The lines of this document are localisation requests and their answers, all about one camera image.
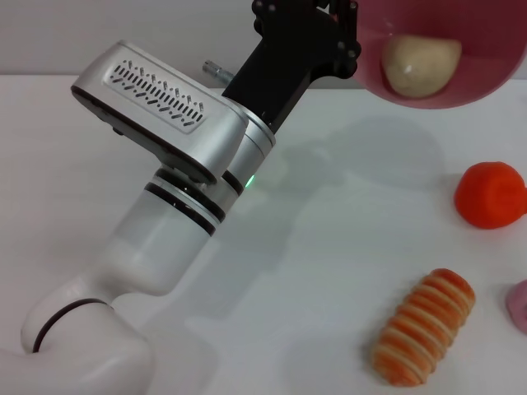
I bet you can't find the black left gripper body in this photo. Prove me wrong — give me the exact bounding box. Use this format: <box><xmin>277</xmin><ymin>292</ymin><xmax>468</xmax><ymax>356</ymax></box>
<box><xmin>222</xmin><ymin>0</ymin><xmax>363</xmax><ymax>132</ymax></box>

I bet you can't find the beige egg yolk pastry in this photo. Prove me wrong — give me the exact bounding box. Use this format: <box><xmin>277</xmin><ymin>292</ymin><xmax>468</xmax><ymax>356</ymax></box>
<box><xmin>380</xmin><ymin>35</ymin><xmax>463</xmax><ymax>99</ymax></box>

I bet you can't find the pink plastic bowl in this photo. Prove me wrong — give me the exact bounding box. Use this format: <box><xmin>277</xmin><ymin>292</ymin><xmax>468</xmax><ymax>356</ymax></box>
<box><xmin>352</xmin><ymin>0</ymin><xmax>527</xmax><ymax>110</ymax></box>

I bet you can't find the red orange toy fruit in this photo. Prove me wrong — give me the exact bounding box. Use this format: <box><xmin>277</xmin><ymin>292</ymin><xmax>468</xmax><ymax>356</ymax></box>
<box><xmin>454</xmin><ymin>160</ymin><xmax>527</xmax><ymax>230</ymax></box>

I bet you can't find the orange striped toy bread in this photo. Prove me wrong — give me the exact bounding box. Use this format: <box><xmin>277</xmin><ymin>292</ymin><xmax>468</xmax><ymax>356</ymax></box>
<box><xmin>370</xmin><ymin>267</ymin><xmax>477</xmax><ymax>388</ymax></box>

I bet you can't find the pink toy donut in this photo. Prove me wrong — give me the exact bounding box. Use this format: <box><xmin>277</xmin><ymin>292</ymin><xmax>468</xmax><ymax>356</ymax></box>
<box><xmin>505</xmin><ymin>279</ymin><xmax>527</xmax><ymax>334</ymax></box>

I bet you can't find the left wrist cable with connector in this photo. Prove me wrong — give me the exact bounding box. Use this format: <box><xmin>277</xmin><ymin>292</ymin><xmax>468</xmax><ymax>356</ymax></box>
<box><xmin>201</xmin><ymin>60</ymin><xmax>235</xmax><ymax>84</ymax></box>

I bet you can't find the left wrist camera housing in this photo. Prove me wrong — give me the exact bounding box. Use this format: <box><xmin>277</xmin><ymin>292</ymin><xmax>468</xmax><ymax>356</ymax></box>
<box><xmin>69</xmin><ymin>39</ymin><xmax>249</xmax><ymax>185</ymax></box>

